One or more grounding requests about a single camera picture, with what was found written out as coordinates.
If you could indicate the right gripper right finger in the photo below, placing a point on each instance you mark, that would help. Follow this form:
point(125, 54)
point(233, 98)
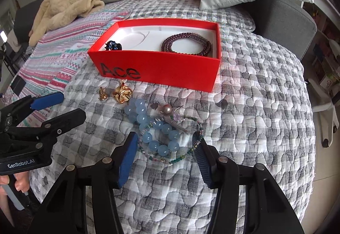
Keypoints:
point(220, 173)

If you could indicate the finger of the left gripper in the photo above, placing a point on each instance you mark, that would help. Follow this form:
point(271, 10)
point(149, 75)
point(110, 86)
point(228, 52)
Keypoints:
point(57, 123)
point(16, 112)

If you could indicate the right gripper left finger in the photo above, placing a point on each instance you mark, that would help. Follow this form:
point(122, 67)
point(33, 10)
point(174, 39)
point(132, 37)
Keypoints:
point(116, 173)

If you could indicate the small gold earring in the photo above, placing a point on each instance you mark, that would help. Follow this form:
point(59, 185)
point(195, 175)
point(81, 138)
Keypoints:
point(103, 95)

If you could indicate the gold flower brooch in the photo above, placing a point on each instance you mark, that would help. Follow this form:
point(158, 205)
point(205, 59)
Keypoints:
point(122, 93)

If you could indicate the pink pearl silver pendant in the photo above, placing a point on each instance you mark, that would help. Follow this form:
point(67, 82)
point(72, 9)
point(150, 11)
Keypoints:
point(173, 116)

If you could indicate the person's left hand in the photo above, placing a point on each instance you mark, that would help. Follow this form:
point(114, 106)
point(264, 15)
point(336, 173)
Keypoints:
point(14, 189)

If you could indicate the striped patterned blanket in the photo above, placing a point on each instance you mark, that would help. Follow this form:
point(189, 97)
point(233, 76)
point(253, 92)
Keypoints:
point(60, 63)

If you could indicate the grey checked quilt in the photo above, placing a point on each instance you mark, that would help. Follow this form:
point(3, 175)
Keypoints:
point(258, 112)

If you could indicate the dark blue flower brooch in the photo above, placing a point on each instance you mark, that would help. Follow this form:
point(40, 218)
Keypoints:
point(113, 46)

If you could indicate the white chair base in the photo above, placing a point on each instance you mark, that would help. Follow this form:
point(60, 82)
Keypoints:
point(327, 113)

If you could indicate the red Ace cardboard box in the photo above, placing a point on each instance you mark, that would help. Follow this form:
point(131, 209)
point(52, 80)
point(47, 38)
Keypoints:
point(143, 60)

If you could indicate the beige fleece garment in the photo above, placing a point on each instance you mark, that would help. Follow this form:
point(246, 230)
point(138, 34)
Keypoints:
point(55, 14)

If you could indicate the grey upholstered headboard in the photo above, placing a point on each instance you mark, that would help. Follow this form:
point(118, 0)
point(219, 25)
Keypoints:
point(284, 22)

